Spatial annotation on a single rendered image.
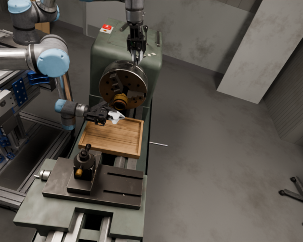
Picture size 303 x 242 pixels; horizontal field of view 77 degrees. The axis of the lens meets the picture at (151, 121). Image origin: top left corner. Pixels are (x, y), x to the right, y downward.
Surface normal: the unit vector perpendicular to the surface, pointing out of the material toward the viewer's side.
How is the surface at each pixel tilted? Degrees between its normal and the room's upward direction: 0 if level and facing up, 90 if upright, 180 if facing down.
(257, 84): 79
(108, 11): 90
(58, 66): 90
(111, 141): 0
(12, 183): 0
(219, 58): 90
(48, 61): 90
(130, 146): 0
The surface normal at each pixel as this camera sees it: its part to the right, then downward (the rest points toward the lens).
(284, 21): -0.13, 0.51
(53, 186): 0.24, -0.69
